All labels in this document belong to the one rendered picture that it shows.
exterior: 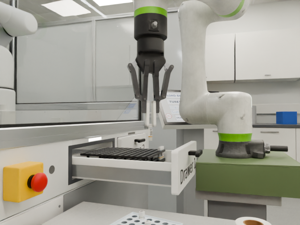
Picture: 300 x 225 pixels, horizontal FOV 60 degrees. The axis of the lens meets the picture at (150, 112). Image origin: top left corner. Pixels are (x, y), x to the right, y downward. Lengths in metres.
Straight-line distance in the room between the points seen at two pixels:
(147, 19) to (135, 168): 0.39
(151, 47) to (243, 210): 0.65
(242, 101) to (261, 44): 3.24
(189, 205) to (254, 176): 1.01
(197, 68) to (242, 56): 3.10
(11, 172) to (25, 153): 0.07
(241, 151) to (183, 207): 0.94
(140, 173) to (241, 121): 0.47
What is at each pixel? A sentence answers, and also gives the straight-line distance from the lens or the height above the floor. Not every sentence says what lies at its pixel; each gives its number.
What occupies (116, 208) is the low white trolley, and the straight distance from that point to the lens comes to 0.77.
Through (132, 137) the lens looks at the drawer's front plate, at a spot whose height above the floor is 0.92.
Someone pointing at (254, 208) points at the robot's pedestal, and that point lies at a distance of 1.03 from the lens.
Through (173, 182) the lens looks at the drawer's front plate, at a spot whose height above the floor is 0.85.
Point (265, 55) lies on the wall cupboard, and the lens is 4.20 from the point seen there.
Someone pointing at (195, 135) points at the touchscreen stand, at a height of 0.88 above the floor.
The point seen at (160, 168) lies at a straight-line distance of 0.69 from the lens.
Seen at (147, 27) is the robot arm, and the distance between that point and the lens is 0.71.
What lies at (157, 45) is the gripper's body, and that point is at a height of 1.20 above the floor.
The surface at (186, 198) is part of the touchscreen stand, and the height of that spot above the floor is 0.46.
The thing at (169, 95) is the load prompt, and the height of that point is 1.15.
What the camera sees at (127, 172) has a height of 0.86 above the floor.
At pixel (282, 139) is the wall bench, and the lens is 3.80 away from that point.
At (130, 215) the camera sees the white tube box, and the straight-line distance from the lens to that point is 0.62.
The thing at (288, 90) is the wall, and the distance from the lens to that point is 4.54.
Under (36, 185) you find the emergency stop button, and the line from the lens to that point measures 0.60.
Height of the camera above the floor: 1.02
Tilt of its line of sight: 1 degrees up
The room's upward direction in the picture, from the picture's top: straight up
